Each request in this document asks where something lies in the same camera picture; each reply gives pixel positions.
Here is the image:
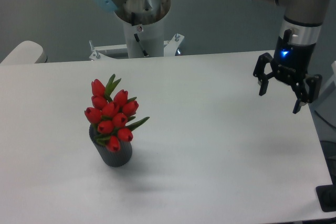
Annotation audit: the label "beige chair back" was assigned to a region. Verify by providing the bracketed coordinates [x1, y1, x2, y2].
[1, 40, 48, 66]

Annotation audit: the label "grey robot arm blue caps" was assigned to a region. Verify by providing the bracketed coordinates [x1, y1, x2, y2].
[93, 0, 330, 113]

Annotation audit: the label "black device at table edge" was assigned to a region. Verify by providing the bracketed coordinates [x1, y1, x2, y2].
[316, 185, 335, 212]

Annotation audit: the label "black pedestal cable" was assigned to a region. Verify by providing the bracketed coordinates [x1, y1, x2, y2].
[133, 33, 150, 58]

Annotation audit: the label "red tulip bouquet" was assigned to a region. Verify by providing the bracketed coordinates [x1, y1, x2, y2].
[84, 74, 149, 153]

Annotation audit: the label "dark grey ribbed vase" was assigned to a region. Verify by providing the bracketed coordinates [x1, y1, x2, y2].
[89, 125, 132, 167]

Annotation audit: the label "white pedestal base frame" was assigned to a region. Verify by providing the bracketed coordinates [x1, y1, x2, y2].
[89, 33, 185, 61]

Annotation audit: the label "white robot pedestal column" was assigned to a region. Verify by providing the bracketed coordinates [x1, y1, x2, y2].
[116, 0, 171, 49]

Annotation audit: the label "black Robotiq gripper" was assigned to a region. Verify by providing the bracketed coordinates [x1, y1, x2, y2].
[253, 37, 322, 114]

